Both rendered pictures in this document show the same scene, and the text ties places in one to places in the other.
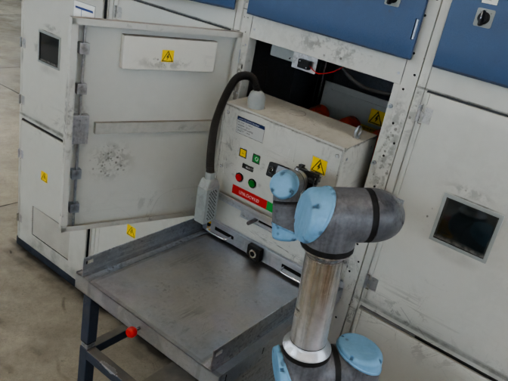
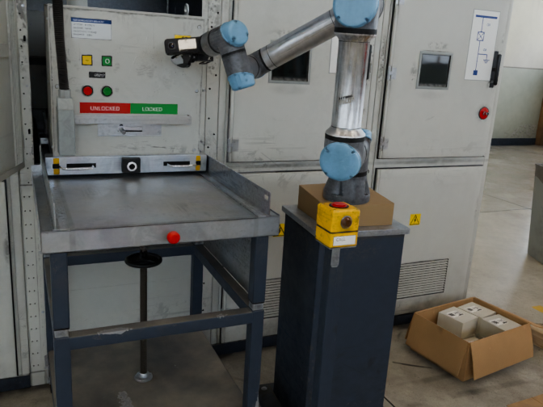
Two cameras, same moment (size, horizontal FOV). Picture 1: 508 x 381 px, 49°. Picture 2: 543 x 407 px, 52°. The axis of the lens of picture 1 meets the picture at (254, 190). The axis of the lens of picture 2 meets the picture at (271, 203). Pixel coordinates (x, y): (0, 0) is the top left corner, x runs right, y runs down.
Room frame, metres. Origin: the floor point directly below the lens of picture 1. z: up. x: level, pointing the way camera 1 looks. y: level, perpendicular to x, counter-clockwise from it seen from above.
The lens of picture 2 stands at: (0.40, 1.28, 1.26)
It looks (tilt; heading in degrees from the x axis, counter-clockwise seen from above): 15 degrees down; 302
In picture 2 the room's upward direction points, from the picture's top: 4 degrees clockwise
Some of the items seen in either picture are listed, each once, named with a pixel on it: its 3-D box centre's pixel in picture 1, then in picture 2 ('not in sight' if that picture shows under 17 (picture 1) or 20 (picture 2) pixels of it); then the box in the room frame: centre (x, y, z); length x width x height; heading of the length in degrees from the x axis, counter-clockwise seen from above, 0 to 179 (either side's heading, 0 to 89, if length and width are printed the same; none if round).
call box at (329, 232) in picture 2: not in sight; (337, 224); (0.97, 0.04, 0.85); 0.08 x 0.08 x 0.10; 57
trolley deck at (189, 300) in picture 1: (215, 287); (143, 199); (1.62, 0.06, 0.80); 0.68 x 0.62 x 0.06; 147
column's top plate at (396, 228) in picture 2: not in sight; (343, 219); (1.15, -0.38, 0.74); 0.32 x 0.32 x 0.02; 52
